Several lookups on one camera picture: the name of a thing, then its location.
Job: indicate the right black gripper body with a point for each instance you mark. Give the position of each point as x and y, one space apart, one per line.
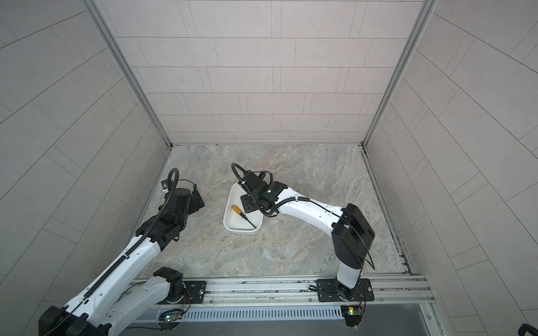
251 201

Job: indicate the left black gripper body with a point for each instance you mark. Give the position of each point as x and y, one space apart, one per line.
192 206

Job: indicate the yellow handled screwdriver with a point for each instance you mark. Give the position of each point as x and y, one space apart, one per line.
239 212

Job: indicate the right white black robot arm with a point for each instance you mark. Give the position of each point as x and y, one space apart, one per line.
351 233

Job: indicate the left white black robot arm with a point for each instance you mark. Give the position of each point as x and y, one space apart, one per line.
111 303

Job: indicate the white rectangular plastic bin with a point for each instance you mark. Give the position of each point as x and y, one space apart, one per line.
234 223

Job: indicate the left green circuit board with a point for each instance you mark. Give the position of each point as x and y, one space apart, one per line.
171 316

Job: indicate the green circuit board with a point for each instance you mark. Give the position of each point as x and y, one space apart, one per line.
171 316
352 315

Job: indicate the white slotted vent strip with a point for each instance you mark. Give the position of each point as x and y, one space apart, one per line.
274 313

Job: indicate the right green circuit board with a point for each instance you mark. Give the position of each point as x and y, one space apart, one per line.
352 315

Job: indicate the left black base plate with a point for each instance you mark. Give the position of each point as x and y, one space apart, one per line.
193 293

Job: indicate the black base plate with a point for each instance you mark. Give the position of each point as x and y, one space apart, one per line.
193 293
330 290

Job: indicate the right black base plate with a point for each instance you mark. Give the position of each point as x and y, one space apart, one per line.
330 290

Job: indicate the aluminium mounting rail frame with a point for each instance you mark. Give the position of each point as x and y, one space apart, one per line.
391 291

